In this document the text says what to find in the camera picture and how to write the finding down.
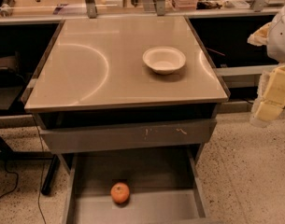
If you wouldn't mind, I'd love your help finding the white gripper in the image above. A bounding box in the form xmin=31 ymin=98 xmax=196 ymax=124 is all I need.
xmin=247 ymin=5 xmax=285 ymax=128

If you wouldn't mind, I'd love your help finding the orange fruit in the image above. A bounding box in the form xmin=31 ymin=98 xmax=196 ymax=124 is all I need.
xmin=110 ymin=182 xmax=130 ymax=204

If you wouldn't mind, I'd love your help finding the closed top drawer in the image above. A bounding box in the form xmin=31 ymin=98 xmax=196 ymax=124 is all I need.
xmin=41 ymin=119 xmax=217 ymax=154

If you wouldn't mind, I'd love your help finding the open middle drawer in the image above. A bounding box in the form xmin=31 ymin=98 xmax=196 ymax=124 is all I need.
xmin=62 ymin=147 xmax=223 ymax=224

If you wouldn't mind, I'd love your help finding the grey drawer cabinet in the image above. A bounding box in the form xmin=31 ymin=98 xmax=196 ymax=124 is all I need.
xmin=21 ymin=15 xmax=232 ymax=224

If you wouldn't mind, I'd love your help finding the grey side shelf right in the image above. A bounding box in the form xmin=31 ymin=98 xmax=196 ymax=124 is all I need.
xmin=215 ymin=64 xmax=276 ymax=88

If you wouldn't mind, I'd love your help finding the white paper bowl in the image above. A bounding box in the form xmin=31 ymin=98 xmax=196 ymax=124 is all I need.
xmin=142 ymin=47 xmax=186 ymax=75

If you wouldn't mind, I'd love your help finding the black table leg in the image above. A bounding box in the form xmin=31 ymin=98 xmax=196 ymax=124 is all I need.
xmin=40 ymin=155 xmax=60 ymax=195

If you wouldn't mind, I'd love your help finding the metal post middle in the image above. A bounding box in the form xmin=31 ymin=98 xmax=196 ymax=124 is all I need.
xmin=156 ymin=0 xmax=165 ymax=16

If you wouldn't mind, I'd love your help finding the metal post left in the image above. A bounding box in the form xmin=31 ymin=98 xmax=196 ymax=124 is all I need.
xmin=85 ymin=0 xmax=97 ymax=19

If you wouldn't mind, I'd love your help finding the black floor cable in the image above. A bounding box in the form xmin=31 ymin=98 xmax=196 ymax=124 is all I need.
xmin=0 ymin=75 xmax=48 ymax=224

